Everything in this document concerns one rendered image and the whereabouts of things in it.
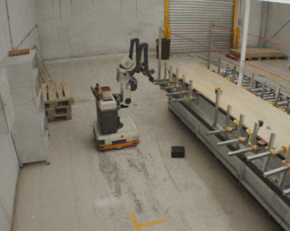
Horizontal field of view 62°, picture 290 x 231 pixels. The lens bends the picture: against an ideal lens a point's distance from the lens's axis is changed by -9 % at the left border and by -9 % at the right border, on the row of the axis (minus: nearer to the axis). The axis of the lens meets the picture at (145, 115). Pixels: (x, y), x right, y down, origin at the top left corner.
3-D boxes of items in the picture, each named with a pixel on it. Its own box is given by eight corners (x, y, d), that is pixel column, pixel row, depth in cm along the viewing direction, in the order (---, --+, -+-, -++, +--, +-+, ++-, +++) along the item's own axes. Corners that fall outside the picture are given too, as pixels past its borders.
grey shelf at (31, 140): (21, 168, 363) (-4, 66, 295) (26, 138, 440) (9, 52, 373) (49, 164, 375) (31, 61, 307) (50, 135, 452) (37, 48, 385)
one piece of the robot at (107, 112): (101, 142, 401) (98, 91, 365) (96, 126, 448) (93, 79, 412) (123, 138, 411) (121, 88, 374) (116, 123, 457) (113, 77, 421)
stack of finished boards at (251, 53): (283, 56, 1017) (284, 52, 1010) (240, 58, 945) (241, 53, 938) (271, 51, 1082) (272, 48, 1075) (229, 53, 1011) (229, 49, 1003)
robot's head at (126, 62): (121, 65, 378) (128, 57, 376) (118, 62, 396) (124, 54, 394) (128, 71, 385) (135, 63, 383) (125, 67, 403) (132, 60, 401)
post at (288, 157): (279, 187, 224) (293, 143, 204) (277, 185, 227) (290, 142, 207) (282, 186, 225) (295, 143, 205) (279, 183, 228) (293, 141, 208)
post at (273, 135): (262, 175, 247) (273, 133, 226) (260, 172, 250) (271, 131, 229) (265, 174, 248) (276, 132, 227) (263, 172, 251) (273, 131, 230)
